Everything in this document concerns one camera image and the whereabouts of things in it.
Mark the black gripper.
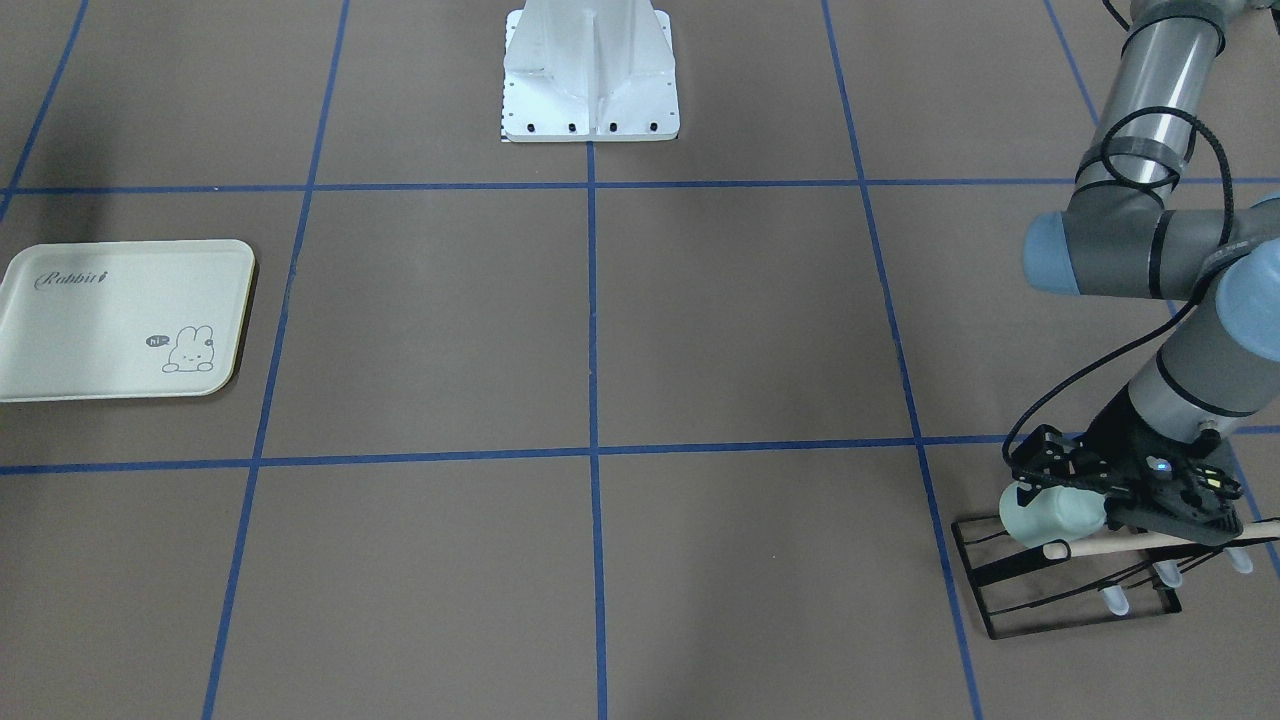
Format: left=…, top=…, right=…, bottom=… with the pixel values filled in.
left=1009, top=389, right=1244, bottom=547

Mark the pale green cup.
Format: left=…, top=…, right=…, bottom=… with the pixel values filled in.
left=998, top=482, right=1107, bottom=548

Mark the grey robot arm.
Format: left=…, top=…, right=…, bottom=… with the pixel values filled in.
left=998, top=1, right=1277, bottom=550

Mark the white rabbit serving tray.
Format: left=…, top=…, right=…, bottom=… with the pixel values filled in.
left=1, top=240, right=257, bottom=404

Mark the black wire cup rack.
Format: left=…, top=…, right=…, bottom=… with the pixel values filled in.
left=950, top=515, right=1277, bottom=641

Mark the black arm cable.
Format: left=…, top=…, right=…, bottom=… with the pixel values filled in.
left=1002, top=106, right=1236, bottom=471

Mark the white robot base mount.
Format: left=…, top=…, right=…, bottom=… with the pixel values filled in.
left=500, top=1, right=681, bottom=143

